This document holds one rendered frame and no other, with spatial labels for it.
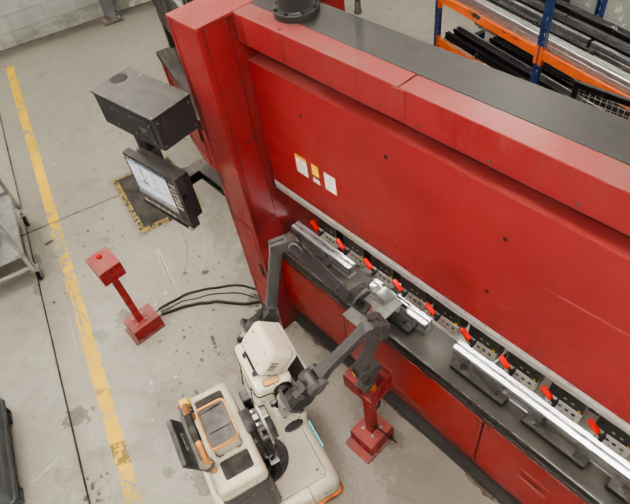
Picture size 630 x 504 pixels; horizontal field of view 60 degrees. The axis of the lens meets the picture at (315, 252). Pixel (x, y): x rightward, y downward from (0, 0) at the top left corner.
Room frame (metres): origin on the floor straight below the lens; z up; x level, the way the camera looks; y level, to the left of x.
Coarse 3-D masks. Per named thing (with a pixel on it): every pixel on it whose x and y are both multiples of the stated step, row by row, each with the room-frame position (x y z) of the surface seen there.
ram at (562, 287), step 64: (256, 64) 2.32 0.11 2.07; (320, 128) 1.98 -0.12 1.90; (384, 128) 1.69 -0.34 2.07; (320, 192) 2.04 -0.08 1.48; (384, 192) 1.67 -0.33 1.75; (448, 192) 1.41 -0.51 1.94; (512, 192) 1.23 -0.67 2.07; (448, 256) 1.39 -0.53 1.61; (512, 256) 1.17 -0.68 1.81; (576, 256) 1.00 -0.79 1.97; (512, 320) 1.12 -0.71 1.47; (576, 320) 0.94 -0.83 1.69; (576, 384) 0.87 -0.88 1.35
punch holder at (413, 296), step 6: (402, 276) 1.59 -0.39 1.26; (402, 282) 1.59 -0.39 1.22; (408, 282) 1.56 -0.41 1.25; (408, 288) 1.56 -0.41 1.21; (414, 288) 1.53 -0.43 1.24; (420, 288) 1.50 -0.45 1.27; (408, 294) 1.55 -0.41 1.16; (414, 294) 1.52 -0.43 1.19; (420, 294) 1.50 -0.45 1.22; (426, 294) 1.48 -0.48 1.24; (408, 300) 1.55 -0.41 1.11; (414, 300) 1.53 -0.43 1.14; (420, 300) 1.49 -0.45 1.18; (426, 300) 1.48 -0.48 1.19; (432, 300) 1.51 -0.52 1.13; (420, 306) 1.49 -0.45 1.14
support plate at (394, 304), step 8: (376, 288) 1.74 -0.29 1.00; (368, 296) 1.70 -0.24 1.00; (376, 304) 1.64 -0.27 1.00; (392, 304) 1.62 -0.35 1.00; (400, 304) 1.61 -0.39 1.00; (344, 312) 1.63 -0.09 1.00; (352, 312) 1.62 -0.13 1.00; (384, 312) 1.58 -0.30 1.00; (392, 312) 1.58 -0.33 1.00; (352, 320) 1.57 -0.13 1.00; (360, 320) 1.56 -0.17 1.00
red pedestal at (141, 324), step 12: (96, 252) 2.59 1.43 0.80; (108, 252) 2.57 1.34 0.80; (96, 264) 2.49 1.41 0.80; (108, 264) 2.47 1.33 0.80; (120, 264) 2.47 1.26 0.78; (108, 276) 2.41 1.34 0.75; (120, 276) 2.45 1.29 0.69; (120, 288) 2.49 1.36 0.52; (132, 312) 2.48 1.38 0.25; (144, 312) 2.56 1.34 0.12; (156, 312) 2.55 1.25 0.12; (132, 324) 2.47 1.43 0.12; (144, 324) 2.45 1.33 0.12; (156, 324) 2.48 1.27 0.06; (132, 336) 2.45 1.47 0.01; (144, 336) 2.41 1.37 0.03
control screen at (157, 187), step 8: (128, 160) 2.49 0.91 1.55; (136, 168) 2.45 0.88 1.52; (144, 168) 2.38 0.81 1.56; (136, 176) 2.49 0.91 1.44; (144, 176) 2.41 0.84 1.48; (152, 176) 2.34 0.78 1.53; (160, 176) 2.28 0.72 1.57; (144, 184) 2.45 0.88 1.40; (152, 184) 2.38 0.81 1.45; (160, 184) 2.31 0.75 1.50; (152, 192) 2.41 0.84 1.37; (160, 192) 2.34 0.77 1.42; (168, 192) 2.27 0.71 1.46; (160, 200) 2.37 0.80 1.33; (168, 200) 2.30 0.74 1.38; (176, 208) 2.26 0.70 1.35
